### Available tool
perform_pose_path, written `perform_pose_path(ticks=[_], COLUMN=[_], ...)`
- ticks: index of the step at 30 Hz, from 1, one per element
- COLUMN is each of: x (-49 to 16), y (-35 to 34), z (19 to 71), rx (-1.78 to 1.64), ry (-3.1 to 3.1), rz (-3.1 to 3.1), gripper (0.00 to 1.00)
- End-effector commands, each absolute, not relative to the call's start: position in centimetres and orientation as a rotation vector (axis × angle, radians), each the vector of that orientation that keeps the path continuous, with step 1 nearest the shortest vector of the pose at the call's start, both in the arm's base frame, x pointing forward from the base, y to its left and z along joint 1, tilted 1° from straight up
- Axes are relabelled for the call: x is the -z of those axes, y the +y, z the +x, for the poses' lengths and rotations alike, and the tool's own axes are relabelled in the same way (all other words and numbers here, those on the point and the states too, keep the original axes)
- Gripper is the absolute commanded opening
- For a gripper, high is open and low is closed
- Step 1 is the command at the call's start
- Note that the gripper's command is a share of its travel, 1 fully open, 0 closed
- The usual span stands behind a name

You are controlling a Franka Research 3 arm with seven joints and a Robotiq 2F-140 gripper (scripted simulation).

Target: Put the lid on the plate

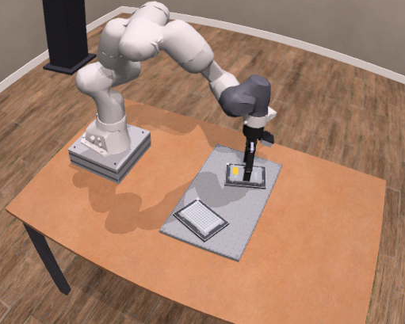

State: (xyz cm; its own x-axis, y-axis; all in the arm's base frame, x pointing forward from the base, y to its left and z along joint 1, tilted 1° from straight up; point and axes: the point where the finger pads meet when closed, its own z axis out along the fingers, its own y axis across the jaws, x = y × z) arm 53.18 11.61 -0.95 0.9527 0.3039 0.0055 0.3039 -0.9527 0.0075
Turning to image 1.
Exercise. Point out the clear rectangular plastic lid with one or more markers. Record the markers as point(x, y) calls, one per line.
point(236, 174)

